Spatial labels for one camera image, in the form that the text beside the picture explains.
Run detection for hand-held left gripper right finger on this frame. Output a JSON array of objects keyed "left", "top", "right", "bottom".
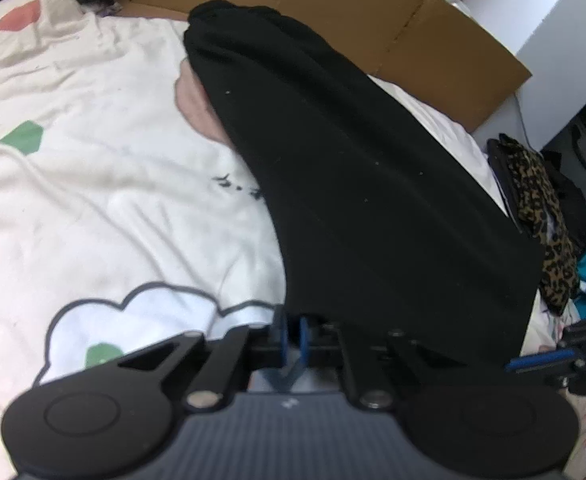
[{"left": 298, "top": 314, "right": 454, "bottom": 411}]

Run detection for black pants with bear trim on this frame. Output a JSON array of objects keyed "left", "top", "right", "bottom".
[{"left": 183, "top": 0, "right": 546, "bottom": 376}]

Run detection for leopard print garment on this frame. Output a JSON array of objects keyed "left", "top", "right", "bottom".
[{"left": 498, "top": 135, "right": 581, "bottom": 316}]

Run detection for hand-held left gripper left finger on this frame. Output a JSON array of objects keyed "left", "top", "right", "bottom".
[{"left": 86, "top": 305, "right": 290, "bottom": 409}]

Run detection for cream bear print blanket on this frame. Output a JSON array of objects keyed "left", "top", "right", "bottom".
[{"left": 0, "top": 0, "right": 511, "bottom": 466}]

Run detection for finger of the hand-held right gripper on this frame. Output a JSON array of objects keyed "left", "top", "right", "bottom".
[{"left": 505, "top": 350, "right": 578, "bottom": 373}]

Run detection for black crumpled cloth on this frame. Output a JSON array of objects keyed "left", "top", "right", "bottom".
[{"left": 70, "top": 0, "right": 121, "bottom": 15}]

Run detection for black loose garment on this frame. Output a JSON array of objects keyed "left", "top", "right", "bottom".
[{"left": 543, "top": 150, "right": 586, "bottom": 256}]

